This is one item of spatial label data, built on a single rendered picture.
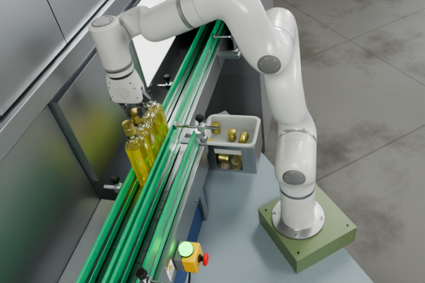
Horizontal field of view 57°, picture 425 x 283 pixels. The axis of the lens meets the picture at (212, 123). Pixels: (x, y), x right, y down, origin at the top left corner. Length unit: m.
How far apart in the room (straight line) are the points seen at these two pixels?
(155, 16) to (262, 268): 0.97
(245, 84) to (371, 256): 1.20
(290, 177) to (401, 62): 2.75
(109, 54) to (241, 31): 0.39
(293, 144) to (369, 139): 1.87
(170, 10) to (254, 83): 1.43
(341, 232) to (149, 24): 0.96
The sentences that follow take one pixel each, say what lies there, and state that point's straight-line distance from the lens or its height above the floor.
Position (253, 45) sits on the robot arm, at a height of 1.63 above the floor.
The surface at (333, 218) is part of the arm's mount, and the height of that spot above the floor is 0.84.
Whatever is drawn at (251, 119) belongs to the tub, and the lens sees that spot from 1.65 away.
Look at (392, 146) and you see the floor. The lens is 3.00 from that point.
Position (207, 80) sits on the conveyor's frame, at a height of 1.04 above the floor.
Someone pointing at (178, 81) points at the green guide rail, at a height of 1.11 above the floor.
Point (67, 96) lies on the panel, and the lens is 1.20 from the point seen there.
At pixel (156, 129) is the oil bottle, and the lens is 1.39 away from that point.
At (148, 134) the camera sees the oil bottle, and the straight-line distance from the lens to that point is 1.32.
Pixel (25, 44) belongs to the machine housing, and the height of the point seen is 1.66.
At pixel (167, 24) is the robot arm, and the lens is 1.00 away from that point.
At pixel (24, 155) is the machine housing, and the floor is 1.44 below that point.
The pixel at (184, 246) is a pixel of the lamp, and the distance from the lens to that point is 1.29.
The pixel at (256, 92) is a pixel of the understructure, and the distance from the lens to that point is 2.40.
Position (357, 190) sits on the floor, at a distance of 2.70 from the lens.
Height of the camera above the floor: 2.11
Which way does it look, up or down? 42 degrees down
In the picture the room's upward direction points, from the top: 11 degrees counter-clockwise
